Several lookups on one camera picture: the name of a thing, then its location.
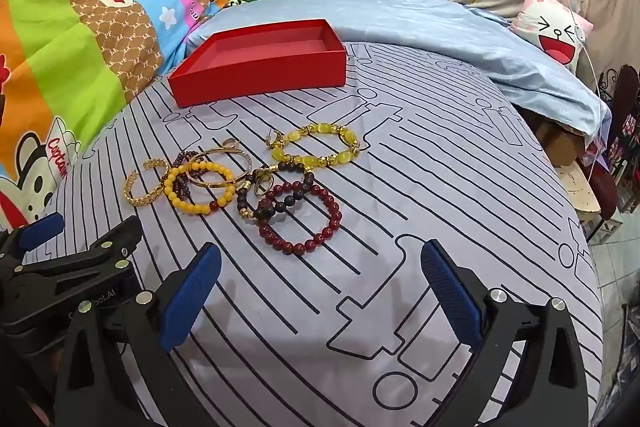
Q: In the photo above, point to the colourful cartoon blanket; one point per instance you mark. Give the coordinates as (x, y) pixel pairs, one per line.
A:
(85, 72)

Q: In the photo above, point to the grey striped bed sheet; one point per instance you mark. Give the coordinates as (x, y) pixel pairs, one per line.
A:
(425, 167)

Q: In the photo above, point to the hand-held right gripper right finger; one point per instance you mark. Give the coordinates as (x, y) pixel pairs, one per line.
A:
(450, 302)

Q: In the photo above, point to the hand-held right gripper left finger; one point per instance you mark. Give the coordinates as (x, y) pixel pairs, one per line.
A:
(190, 297)

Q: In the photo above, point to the plain gold bangle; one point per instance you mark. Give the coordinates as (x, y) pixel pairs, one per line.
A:
(220, 150)

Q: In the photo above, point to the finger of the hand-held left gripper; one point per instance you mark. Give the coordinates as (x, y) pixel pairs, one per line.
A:
(117, 234)
(42, 226)

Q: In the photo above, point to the brown cardboard box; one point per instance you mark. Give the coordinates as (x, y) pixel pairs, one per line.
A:
(562, 142)

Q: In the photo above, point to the light blue blanket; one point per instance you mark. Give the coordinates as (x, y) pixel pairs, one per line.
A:
(425, 22)

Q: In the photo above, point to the red cardboard box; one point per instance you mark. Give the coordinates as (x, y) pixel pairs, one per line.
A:
(260, 77)

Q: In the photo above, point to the pink bunny face pillow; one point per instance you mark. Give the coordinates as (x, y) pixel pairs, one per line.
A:
(550, 32)

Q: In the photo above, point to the cream stool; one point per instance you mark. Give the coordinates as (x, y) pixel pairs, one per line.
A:
(580, 192)

